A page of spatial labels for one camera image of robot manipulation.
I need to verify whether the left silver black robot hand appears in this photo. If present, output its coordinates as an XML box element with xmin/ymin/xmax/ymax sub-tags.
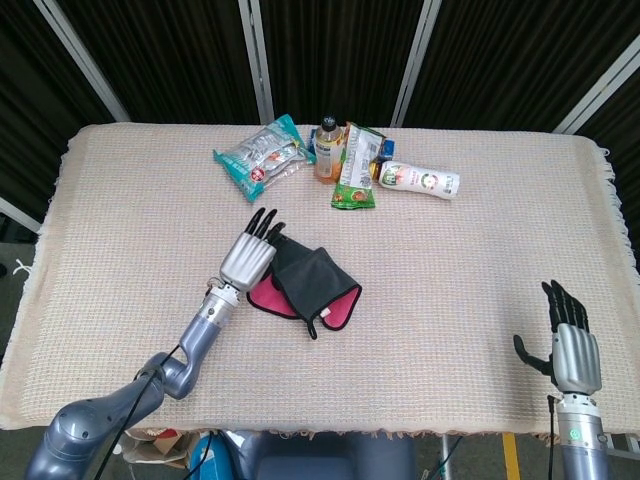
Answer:
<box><xmin>218</xmin><ymin>207</ymin><xmax>286</xmax><ymax>292</ymax></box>

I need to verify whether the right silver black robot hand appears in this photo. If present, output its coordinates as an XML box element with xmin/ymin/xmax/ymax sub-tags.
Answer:
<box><xmin>513</xmin><ymin>279</ymin><xmax>603</xmax><ymax>395</ymax></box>

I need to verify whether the black and pink towel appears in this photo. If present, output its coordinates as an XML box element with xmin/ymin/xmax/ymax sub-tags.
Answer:
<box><xmin>246</xmin><ymin>234</ymin><xmax>363</xmax><ymax>341</ymax></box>

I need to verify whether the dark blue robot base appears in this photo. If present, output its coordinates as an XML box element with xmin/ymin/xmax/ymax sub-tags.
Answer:
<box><xmin>219</xmin><ymin>429</ymin><xmax>417</xmax><ymax>480</ymax></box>

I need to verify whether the teal silver snack packet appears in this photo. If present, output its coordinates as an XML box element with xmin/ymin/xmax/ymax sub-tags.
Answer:
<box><xmin>213</xmin><ymin>113</ymin><xmax>317</xmax><ymax>204</ymax></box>

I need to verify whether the beige waffle tablecloth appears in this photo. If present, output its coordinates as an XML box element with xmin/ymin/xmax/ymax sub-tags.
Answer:
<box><xmin>0</xmin><ymin>122</ymin><xmax>640</xmax><ymax>446</ymax></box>

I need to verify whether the orange juice bottle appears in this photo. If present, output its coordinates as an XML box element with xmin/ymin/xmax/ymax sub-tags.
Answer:
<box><xmin>313</xmin><ymin>115</ymin><xmax>347</xmax><ymax>185</ymax></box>

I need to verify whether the green white snack packet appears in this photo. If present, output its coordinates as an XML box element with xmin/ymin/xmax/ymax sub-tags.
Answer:
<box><xmin>328</xmin><ymin>121</ymin><xmax>387</xmax><ymax>214</ymax></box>

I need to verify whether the silver table leg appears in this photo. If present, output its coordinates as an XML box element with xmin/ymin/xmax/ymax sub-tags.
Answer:
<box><xmin>438</xmin><ymin>433</ymin><xmax>464</xmax><ymax>480</ymax></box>

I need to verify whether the white drink bottle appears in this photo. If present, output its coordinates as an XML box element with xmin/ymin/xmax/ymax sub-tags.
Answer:
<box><xmin>368</xmin><ymin>159</ymin><xmax>461</xmax><ymax>201</ymax></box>

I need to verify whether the brown cardboard box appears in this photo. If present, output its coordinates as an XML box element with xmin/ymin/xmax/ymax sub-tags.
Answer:
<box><xmin>122</xmin><ymin>426</ymin><xmax>201</xmax><ymax>472</ymax></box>

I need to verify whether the bright blue bag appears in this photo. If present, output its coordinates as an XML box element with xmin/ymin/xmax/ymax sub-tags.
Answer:
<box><xmin>188</xmin><ymin>433</ymin><xmax>229</xmax><ymax>480</ymax></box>

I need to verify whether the dark pleated curtain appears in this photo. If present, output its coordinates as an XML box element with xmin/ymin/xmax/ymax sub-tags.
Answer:
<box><xmin>0</xmin><ymin>0</ymin><xmax>640</xmax><ymax>251</ymax></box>

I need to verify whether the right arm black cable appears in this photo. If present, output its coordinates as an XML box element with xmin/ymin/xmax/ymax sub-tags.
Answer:
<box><xmin>545</xmin><ymin>394</ymin><xmax>559</xmax><ymax>480</ymax></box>

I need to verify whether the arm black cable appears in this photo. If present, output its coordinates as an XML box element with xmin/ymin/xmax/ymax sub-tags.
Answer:
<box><xmin>92</xmin><ymin>342</ymin><xmax>184</xmax><ymax>480</ymax></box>
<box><xmin>545</xmin><ymin>394</ymin><xmax>559</xmax><ymax>480</ymax></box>

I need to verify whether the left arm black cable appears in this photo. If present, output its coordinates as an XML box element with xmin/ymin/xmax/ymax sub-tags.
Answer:
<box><xmin>92</xmin><ymin>342</ymin><xmax>184</xmax><ymax>480</ymax></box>

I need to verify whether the white metal frame post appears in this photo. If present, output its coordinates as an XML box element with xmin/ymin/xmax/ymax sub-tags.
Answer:
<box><xmin>0</xmin><ymin>196</ymin><xmax>42</xmax><ymax>235</ymax></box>
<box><xmin>389</xmin><ymin>0</ymin><xmax>444</xmax><ymax>128</ymax></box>
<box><xmin>32</xmin><ymin>0</ymin><xmax>132</xmax><ymax>124</ymax></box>
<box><xmin>552</xmin><ymin>42</ymin><xmax>640</xmax><ymax>135</ymax></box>
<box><xmin>237</xmin><ymin>0</ymin><xmax>275</xmax><ymax>125</ymax></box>

